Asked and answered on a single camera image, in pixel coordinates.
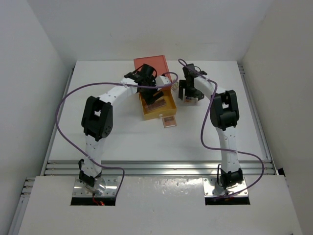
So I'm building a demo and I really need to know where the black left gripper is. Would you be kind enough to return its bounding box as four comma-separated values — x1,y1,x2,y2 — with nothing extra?
139,75,163,104

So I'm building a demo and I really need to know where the square colourful eyeshadow palette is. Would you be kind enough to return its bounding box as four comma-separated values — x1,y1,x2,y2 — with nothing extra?
184,96,198,105

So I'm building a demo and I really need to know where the yellow drawer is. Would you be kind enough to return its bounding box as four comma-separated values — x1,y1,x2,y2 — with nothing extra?
139,90,177,120

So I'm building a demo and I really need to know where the small square copper palette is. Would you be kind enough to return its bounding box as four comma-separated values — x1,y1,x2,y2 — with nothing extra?
162,116,177,128

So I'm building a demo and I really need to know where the orange drawer organizer box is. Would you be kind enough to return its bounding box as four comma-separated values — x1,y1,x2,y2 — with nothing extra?
134,55,169,75

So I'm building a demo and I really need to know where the long clear eyeshadow palette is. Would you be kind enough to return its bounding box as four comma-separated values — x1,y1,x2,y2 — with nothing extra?
144,98,166,112

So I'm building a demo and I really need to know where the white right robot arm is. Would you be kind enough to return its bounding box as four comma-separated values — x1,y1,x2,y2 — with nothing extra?
179,59,243,189

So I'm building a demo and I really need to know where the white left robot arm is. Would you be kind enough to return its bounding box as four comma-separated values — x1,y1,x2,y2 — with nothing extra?
79,64,171,190

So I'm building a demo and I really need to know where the small colourful palette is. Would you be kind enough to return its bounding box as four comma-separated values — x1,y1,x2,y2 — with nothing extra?
171,82,179,92

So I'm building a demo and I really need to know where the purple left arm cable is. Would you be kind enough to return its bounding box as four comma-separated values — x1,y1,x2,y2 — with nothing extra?
55,71,179,194

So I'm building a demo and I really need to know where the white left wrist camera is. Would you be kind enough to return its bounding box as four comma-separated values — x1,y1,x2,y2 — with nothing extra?
155,75,171,89

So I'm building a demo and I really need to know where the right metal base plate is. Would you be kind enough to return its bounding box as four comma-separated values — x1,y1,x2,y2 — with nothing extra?
202,176,248,198

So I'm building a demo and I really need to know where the metal base plate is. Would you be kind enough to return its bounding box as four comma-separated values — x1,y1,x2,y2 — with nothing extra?
202,176,248,198
72,176,118,198

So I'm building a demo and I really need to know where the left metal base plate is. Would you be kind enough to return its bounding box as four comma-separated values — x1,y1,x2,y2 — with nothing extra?
72,176,118,198

